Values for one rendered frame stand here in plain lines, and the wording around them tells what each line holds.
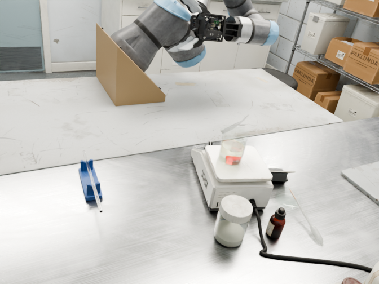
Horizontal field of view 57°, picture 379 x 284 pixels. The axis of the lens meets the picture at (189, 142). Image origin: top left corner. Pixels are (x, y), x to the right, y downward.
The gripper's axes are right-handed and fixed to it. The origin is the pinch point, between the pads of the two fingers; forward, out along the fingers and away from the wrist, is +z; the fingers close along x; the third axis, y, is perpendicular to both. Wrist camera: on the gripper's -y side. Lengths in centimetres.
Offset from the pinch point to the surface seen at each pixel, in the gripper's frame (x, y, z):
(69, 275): 38, 46, 34
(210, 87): 21.4, -15.6, -26.1
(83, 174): 32.1, 23.6, 27.0
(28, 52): 48, -262, 17
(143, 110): 26.1, -3.1, 4.0
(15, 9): 13, -255, 27
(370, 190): 32, 47, -36
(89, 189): 32, 30, 27
